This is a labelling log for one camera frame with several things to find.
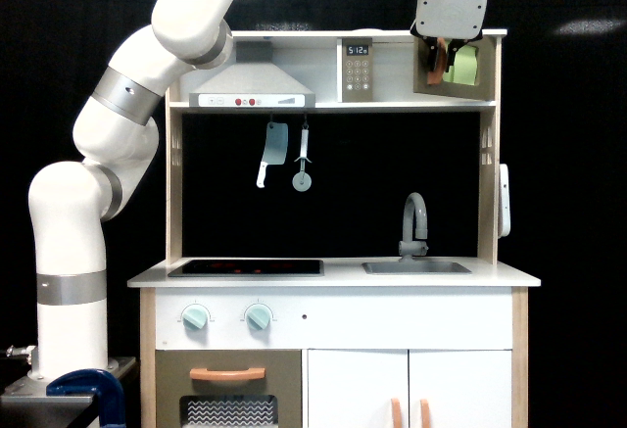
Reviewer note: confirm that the right mint stove knob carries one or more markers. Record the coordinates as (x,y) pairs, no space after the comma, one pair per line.
(258,317)

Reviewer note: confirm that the white cabinet door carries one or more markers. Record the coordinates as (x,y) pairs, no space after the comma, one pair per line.
(358,388)
(460,388)

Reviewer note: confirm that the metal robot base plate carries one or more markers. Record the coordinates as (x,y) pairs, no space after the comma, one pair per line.
(31,389)

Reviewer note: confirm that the grey toy faucet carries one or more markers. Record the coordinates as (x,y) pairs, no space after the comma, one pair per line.
(414,229)

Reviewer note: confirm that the left mint stove knob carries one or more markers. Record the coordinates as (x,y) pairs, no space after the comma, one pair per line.
(195,318)

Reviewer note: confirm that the black toy stovetop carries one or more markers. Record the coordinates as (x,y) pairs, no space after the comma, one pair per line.
(248,267)

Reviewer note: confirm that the grey range hood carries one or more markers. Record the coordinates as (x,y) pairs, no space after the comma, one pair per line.
(252,81)

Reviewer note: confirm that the mint stove knob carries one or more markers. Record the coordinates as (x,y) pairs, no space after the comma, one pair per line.
(258,317)
(195,318)

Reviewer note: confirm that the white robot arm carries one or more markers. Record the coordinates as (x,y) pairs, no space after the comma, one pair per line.
(117,138)

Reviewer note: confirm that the right white cabinet door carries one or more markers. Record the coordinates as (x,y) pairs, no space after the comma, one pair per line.
(460,388)

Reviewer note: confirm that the microwave keypad panel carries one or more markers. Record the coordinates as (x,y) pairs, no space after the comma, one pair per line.
(356,70)

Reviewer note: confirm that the white wooden toy kitchen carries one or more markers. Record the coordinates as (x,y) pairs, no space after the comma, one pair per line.
(366,158)

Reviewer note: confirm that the blue clamp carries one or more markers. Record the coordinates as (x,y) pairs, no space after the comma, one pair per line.
(101,384)

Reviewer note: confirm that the grey toy sink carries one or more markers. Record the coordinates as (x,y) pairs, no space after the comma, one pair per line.
(419,267)

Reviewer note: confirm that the toy cleaver knife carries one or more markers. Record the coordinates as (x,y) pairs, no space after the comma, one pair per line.
(275,150)

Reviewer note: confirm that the white side-mounted toy phone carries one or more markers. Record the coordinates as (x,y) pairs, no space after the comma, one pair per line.
(504,202)

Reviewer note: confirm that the toy pizza cutter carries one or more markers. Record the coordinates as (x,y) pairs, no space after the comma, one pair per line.
(302,181)

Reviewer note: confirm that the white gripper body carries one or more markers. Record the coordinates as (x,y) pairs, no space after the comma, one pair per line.
(449,19)

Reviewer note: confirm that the left white cabinet door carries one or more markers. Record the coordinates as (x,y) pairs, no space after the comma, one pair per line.
(358,388)

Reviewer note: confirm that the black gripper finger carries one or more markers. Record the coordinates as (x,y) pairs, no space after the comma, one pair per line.
(431,52)
(453,48)

